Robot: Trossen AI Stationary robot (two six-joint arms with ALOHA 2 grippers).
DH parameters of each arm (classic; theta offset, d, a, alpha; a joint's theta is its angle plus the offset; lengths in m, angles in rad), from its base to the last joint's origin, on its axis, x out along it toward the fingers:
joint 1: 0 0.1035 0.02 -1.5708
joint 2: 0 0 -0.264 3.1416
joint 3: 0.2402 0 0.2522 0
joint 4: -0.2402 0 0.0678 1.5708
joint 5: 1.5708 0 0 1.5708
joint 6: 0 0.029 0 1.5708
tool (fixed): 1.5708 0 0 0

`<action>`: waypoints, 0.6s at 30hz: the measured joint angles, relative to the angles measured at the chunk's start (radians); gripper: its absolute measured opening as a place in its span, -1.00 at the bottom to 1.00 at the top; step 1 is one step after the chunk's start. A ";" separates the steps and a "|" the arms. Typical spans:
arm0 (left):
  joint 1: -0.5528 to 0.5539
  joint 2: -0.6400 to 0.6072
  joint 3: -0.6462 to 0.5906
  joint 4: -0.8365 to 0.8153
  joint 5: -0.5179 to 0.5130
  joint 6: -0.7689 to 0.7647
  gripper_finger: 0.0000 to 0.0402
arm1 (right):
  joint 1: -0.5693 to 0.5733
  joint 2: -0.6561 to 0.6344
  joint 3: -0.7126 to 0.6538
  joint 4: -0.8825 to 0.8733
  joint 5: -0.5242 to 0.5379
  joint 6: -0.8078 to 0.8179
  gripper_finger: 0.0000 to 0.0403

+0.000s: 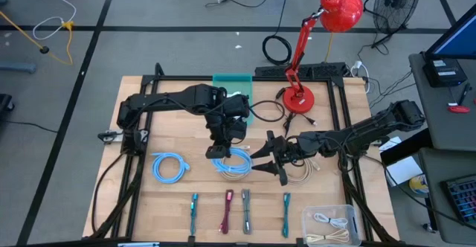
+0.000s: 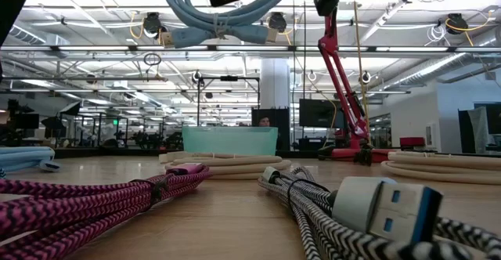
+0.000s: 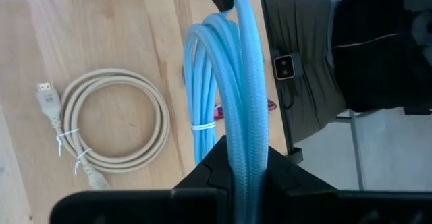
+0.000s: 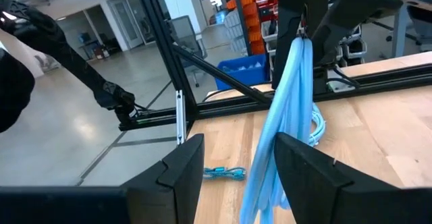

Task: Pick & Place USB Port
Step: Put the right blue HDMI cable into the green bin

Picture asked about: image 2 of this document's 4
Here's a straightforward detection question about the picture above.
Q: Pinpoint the beige cable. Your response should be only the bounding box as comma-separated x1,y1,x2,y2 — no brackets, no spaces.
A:
158,151,294,181
380,151,501,186

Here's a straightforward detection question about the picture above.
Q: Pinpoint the pink braided USB cable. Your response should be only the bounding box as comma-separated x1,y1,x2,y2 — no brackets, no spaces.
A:
0,162,212,260

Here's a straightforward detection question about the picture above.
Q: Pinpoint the black white braided USB cable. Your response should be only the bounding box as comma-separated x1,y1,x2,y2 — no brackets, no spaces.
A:
258,167,501,260

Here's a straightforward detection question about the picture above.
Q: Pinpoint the black cabinet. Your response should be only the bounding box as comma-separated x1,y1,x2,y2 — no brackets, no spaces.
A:
250,108,291,151

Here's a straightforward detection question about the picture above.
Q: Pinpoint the teal plastic bin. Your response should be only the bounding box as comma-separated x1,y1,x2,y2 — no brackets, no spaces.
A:
182,125,279,157

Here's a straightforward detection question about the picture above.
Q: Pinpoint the large black monitor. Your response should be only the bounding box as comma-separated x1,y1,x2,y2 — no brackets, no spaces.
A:
299,99,346,130

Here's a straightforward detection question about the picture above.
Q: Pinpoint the black studio light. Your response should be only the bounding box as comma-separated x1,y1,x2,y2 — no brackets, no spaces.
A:
60,102,82,117

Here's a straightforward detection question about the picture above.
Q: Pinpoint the background computer monitor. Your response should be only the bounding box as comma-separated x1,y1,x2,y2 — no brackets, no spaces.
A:
15,114,40,131

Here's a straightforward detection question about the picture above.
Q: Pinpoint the red box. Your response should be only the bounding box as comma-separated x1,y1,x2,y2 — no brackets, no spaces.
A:
399,137,426,149

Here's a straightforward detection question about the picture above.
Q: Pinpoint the black ceiling cable reel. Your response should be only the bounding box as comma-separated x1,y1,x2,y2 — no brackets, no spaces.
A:
268,12,288,35
142,12,173,45
445,13,470,36

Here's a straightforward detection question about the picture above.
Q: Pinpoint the black background frame rig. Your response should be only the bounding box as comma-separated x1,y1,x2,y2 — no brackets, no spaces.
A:
196,76,261,128

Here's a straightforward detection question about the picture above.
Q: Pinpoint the yellow hanging cord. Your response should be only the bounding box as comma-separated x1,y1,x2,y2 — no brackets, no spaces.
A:
351,0,372,148

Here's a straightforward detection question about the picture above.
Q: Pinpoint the black table frame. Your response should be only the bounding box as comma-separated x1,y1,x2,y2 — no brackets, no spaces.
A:
52,147,501,163

